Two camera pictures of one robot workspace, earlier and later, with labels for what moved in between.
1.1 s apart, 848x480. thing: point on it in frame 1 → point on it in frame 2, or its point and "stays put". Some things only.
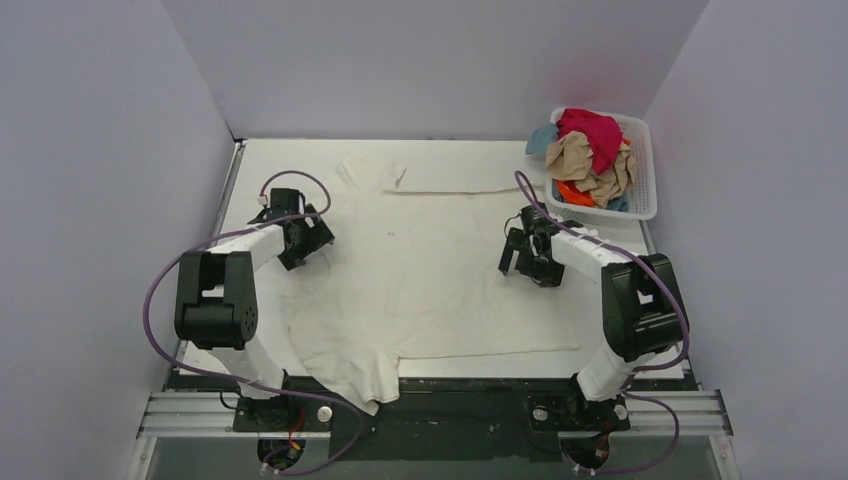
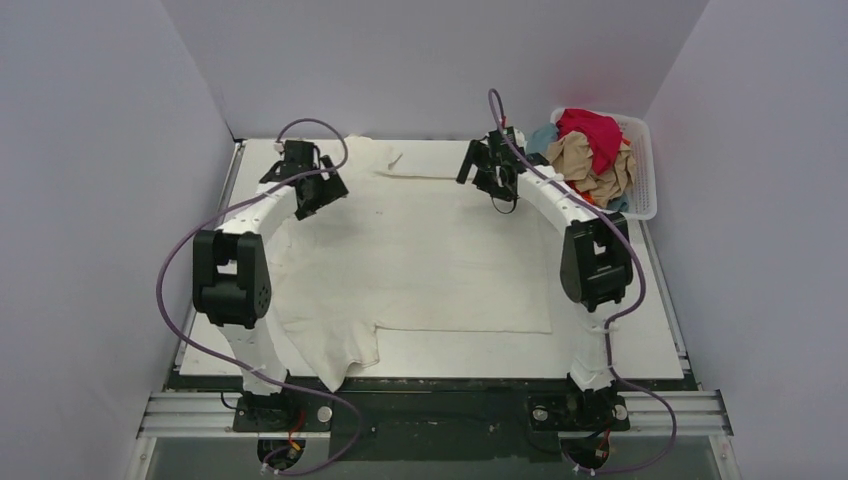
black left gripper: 304,242 → 291,169
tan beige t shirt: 569,157 stays put
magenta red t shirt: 603,132 stays put
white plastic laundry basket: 637,135 stays put
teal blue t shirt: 541,138 stays put
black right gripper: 523,256 → 477,163
